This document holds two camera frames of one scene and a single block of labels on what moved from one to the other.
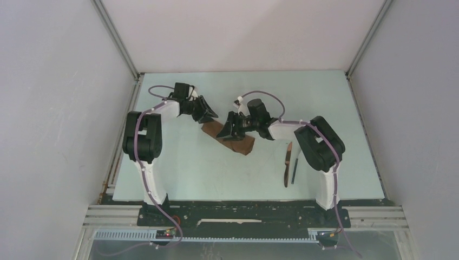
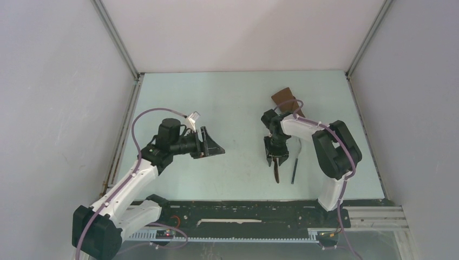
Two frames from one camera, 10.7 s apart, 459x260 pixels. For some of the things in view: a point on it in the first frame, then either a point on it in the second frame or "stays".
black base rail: x=243 y=214 stays
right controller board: x=329 y=234 stays
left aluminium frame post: x=100 y=6 stays
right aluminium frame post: x=347 y=72 stays
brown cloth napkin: x=243 y=146 → x=290 y=106
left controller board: x=167 y=234 stays
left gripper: x=203 y=116 → x=210 y=148
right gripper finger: x=227 y=130 → x=268 y=144
